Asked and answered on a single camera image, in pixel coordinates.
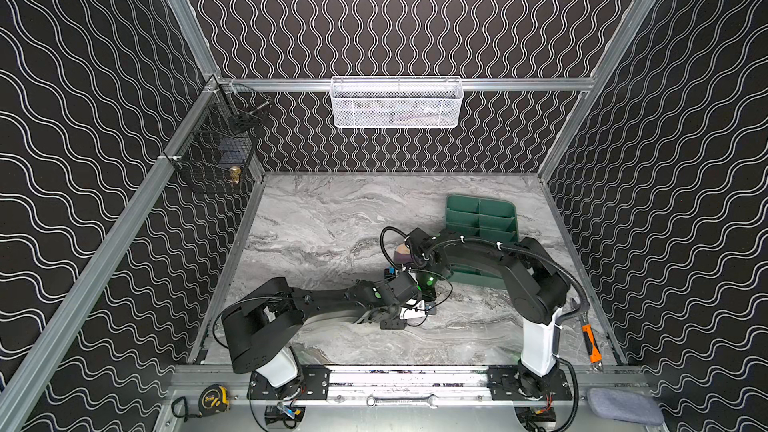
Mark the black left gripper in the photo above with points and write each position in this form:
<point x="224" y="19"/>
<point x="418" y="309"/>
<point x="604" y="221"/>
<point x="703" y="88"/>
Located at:
<point x="405" y="291"/>

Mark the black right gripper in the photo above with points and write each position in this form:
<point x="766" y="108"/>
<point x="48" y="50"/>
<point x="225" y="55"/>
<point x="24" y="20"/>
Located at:
<point x="414" y="240"/>

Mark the green divided plastic tray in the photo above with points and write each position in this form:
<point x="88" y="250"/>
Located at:
<point x="487" y="218"/>

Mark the purple striped sock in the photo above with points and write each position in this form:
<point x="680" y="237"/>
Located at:
<point x="401" y="252"/>

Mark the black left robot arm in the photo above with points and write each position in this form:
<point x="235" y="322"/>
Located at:
<point x="259" y="327"/>

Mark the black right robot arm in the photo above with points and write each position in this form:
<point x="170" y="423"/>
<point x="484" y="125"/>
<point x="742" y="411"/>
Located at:
<point x="543" y="293"/>

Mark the yellow tape measure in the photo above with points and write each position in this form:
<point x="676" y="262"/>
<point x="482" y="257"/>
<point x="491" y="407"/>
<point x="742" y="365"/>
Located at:
<point x="213" y="400"/>

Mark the grey cloth pad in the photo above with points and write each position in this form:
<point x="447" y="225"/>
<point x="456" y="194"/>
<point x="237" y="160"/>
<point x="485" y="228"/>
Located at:
<point x="624" y="406"/>

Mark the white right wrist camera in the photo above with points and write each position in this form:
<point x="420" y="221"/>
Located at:
<point x="391" y="274"/>

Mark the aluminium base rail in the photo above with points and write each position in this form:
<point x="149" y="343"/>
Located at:
<point x="379" y="385"/>

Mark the white mesh wall basket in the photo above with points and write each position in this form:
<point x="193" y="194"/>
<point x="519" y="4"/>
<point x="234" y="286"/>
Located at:
<point x="391" y="102"/>

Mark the orange handled tool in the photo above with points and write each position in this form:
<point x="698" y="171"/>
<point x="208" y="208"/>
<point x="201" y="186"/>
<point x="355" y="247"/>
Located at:
<point x="592" y="349"/>

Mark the black wire wall basket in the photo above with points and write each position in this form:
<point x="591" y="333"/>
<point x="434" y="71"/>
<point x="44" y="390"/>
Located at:
<point x="217" y="157"/>

